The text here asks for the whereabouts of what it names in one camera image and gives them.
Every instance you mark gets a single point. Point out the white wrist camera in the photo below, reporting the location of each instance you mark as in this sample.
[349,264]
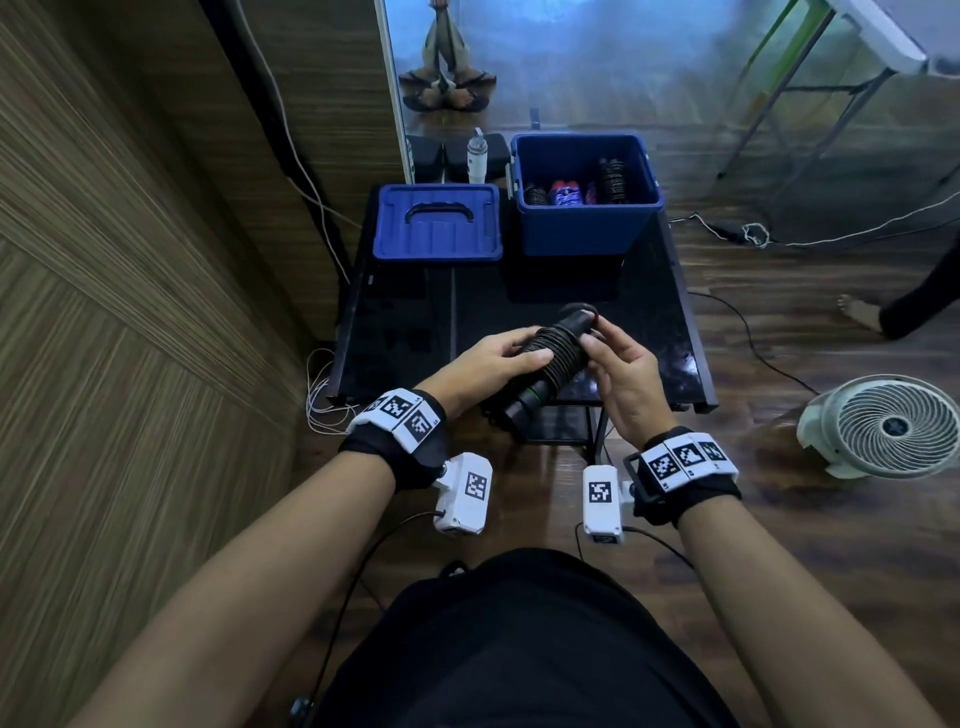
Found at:
[465,495]
[602,502]

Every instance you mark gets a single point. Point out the blue plastic bin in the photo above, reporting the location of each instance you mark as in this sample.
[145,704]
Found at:
[585,229]

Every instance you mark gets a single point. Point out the black charger plug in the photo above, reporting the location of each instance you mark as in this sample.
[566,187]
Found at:
[731,234]

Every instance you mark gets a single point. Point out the black pouch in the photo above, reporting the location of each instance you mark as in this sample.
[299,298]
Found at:
[499,157]

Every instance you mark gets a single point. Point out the person's left forearm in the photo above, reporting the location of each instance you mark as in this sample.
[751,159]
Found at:
[232,600]

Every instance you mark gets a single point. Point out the black wristband with marker tags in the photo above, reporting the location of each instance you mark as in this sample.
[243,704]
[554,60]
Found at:
[686,480]
[394,442]

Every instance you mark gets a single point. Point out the person's right hand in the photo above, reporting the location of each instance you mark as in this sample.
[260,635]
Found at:
[634,390]

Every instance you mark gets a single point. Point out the person's right forearm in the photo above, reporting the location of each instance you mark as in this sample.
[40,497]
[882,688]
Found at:
[795,615]

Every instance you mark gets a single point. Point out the black glossy low table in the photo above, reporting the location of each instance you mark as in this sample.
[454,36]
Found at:
[405,330]

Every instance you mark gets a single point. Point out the person's black clothing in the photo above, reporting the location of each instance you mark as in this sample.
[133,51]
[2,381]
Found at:
[525,645]

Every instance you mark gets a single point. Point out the white water bottle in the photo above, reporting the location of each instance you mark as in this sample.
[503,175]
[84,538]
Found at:
[477,157]

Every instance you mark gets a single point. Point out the person's left foot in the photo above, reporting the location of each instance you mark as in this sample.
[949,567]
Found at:
[454,568]

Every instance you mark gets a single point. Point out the blue bin lid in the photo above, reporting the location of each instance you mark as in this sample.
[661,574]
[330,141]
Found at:
[405,240]

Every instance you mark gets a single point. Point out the white floor fan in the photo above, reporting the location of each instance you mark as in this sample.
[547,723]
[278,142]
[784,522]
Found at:
[892,427]

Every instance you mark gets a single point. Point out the person's left hand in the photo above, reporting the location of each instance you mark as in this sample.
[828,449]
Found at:
[472,375]

